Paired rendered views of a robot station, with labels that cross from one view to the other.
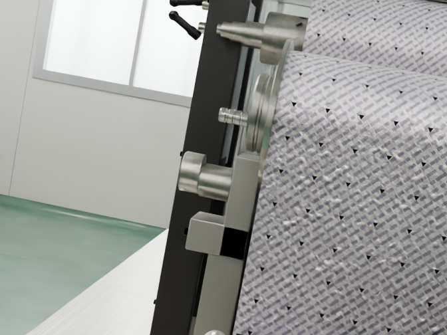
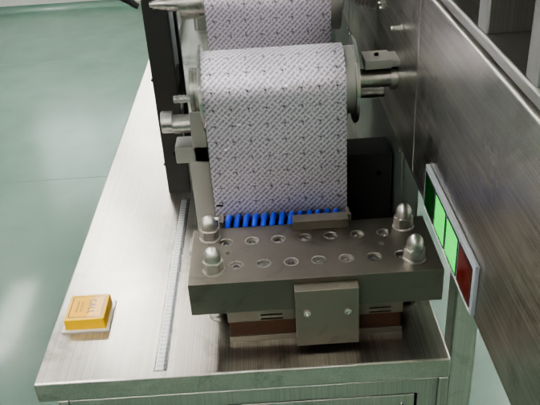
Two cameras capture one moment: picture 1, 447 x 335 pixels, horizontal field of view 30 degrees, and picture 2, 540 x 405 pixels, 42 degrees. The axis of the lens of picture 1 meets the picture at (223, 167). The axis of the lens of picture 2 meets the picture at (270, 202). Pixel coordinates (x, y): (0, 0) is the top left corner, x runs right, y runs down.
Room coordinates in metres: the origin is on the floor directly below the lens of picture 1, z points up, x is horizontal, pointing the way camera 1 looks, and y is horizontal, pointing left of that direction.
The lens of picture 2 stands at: (-0.36, -0.01, 1.69)
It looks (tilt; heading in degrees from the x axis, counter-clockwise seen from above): 31 degrees down; 353
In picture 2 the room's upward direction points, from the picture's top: 4 degrees counter-clockwise
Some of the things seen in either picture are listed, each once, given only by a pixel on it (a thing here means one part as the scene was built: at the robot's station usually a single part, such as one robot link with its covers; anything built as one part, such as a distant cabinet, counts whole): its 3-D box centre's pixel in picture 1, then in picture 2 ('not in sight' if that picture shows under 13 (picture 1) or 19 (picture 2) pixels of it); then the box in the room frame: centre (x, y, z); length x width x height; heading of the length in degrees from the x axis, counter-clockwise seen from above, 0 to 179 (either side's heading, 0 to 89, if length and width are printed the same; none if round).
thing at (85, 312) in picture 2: not in sight; (88, 312); (0.66, 0.21, 0.91); 0.07 x 0.07 x 0.02; 83
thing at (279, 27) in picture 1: (289, 41); (195, 1); (1.04, -0.05, 1.34); 0.06 x 0.06 x 0.06; 83
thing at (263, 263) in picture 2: not in sight; (312, 263); (0.59, -0.18, 1.00); 0.40 x 0.16 x 0.06; 83
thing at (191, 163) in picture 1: (191, 172); (167, 121); (0.83, 0.03, 1.18); 0.04 x 0.02 x 0.04; 173
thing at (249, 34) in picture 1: (241, 32); (164, 3); (1.04, 0.01, 1.34); 0.06 x 0.03 x 0.03; 83
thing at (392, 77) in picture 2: not in sight; (375, 77); (0.75, -0.33, 1.25); 0.07 x 0.04 x 0.04; 83
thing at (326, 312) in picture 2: not in sight; (327, 314); (0.49, -0.19, 0.97); 0.10 x 0.03 x 0.11; 83
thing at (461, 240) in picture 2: not in sight; (447, 232); (0.36, -0.32, 1.19); 0.25 x 0.01 x 0.07; 173
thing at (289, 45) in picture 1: (276, 115); (203, 88); (0.79, -0.04, 1.25); 0.15 x 0.01 x 0.15; 173
